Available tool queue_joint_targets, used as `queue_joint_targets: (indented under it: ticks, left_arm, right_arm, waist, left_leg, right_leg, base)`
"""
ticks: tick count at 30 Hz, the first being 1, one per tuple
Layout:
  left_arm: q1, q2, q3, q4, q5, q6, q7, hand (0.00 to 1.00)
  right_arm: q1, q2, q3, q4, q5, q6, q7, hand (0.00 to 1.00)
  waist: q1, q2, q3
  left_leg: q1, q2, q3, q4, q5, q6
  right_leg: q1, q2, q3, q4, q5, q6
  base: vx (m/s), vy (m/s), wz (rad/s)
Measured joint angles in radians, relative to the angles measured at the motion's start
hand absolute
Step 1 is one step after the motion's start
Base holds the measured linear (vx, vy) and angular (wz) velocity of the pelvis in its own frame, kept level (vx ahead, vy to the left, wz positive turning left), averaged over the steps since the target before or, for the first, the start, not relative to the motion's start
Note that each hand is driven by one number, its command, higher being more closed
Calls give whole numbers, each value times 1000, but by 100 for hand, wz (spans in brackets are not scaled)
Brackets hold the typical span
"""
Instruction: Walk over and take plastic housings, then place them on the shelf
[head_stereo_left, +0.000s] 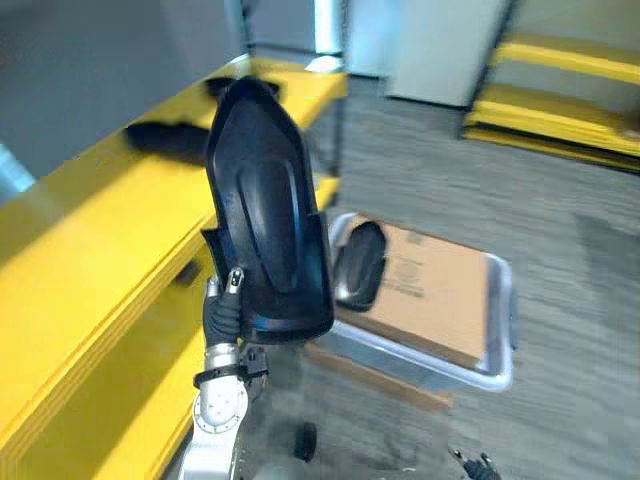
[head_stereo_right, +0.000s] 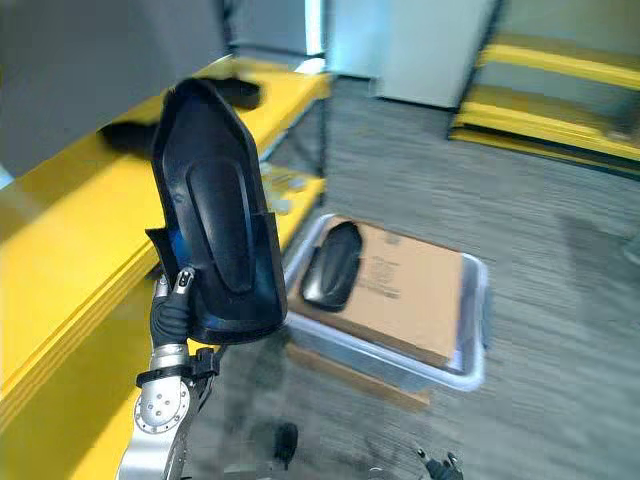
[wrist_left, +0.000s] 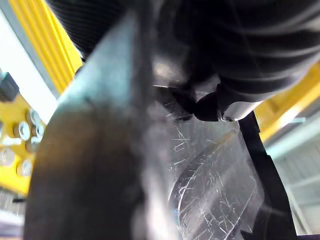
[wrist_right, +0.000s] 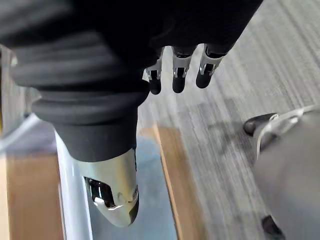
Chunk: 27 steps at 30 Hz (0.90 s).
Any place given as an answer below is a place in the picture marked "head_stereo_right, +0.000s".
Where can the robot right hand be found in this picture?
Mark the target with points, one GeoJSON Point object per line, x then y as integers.
{"type": "Point", "coordinates": [440, 467]}

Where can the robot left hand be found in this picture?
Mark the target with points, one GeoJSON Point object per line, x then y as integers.
{"type": "Point", "coordinates": [170, 320]}

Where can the black plastic housing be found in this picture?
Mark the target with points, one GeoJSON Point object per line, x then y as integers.
{"type": "Point", "coordinates": [215, 200]}
{"type": "Point", "coordinates": [332, 270]}

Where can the long yellow shelf rack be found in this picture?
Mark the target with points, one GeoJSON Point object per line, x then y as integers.
{"type": "Point", "coordinates": [75, 225]}

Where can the small yellow shelf rack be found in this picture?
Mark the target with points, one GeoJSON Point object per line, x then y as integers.
{"type": "Point", "coordinates": [550, 125]}

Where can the translucent plastic bin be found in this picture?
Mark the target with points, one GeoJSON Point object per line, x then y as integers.
{"type": "Point", "coordinates": [380, 360]}

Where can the brown cardboard box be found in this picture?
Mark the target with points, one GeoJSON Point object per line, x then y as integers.
{"type": "Point", "coordinates": [410, 290]}

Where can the white round disc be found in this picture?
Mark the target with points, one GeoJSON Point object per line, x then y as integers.
{"type": "Point", "coordinates": [295, 182]}

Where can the white cabinet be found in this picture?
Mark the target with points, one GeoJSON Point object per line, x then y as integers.
{"type": "Point", "coordinates": [430, 50]}

